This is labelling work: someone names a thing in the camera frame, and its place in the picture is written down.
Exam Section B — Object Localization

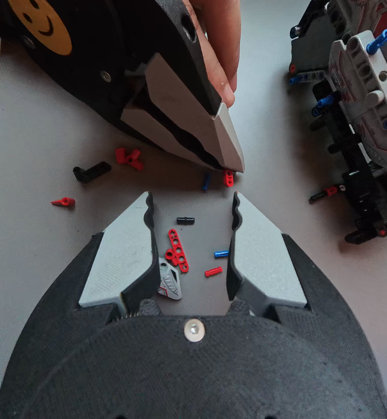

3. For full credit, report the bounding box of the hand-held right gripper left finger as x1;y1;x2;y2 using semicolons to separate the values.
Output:
78;191;162;313

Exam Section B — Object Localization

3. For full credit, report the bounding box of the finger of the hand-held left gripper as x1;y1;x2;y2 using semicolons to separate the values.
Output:
120;107;225;171
145;53;246;174

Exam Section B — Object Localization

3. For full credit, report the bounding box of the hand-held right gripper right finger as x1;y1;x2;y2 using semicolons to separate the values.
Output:
226;191;308;308

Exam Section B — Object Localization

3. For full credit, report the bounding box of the grey red brick vehicle model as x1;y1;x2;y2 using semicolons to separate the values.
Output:
288;0;387;245

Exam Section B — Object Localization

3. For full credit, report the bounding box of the person's left hand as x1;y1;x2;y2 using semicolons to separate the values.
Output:
192;0;242;108

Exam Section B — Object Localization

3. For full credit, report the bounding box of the red T-shaped brick beam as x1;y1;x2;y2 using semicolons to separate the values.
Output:
166;229;190;273

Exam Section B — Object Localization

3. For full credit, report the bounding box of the black angled brick beam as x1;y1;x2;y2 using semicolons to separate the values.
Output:
73;161;112;183

